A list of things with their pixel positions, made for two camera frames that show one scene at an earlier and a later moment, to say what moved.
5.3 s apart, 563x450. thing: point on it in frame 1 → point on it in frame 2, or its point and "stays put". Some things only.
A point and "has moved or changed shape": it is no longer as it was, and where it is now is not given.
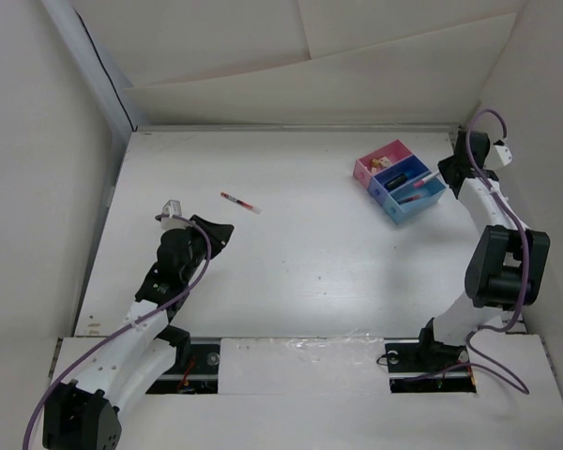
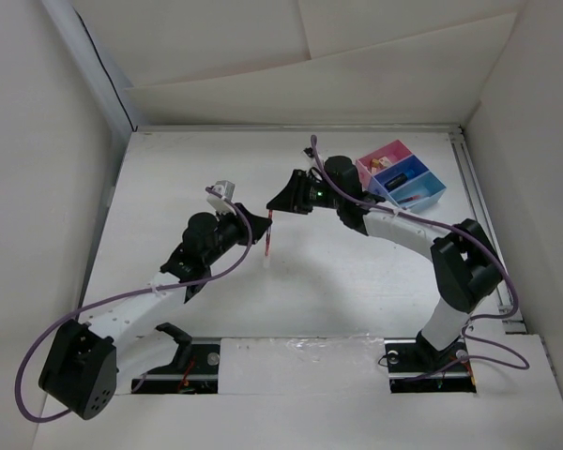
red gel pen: x=241 y=202 has moved or changed shape
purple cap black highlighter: x=396 y=181 stays put
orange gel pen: x=410 y=199 stays put
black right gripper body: x=447 y=163 → x=320 y=196
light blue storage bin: x=414 y=198 stays put
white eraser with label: x=385 y=161 stays put
